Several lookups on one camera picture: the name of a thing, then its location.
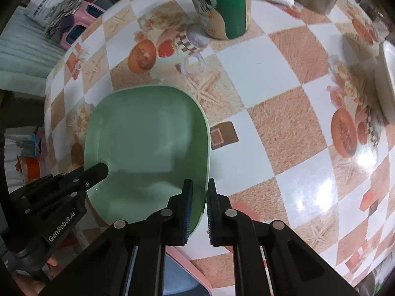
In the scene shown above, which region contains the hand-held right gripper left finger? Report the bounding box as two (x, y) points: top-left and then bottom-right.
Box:
(40, 179), (194, 296)

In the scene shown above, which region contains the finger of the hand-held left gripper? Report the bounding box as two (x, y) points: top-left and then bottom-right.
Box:
(60, 162), (109, 192)

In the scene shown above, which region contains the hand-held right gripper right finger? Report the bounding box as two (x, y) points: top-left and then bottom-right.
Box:
(206, 178), (360, 296)

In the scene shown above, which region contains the pink plastic plate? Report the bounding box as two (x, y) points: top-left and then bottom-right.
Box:
(165, 248), (214, 296)

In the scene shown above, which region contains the green plastic plate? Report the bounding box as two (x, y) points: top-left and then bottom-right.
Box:
(83, 85), (212, 242)

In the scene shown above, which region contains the blue plastic plate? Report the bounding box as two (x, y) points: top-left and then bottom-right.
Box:
(163, 256), (211, 296)

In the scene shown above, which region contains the large white foam bowl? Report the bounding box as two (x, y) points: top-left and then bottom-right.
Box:
(374, 40), (395, 116)

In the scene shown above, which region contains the person's left hand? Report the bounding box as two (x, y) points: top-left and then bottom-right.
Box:
(12, 251), (59, 296)

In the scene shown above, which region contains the orange plastic stool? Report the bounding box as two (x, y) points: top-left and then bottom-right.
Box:
(17, 156), (43, 183)

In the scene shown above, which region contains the checkered printed tablecloth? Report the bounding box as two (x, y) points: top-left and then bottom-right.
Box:
(43, 0), (395, 287)

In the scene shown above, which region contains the white ribbed panel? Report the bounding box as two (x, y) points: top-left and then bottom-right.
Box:
(0, 6), (64, 82)

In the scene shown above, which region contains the pink plastic stool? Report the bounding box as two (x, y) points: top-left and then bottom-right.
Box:
(60, 1), (105, 49)

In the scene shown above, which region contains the grey crumpled cloth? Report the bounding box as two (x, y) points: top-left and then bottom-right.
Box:
(45, 0), (84, 39)

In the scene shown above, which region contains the white printed bag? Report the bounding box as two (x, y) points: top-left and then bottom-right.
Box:
(24, 0), (74, 27)

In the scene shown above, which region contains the green capped drink bottle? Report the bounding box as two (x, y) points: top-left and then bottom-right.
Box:
(180, 0), (252, 40)

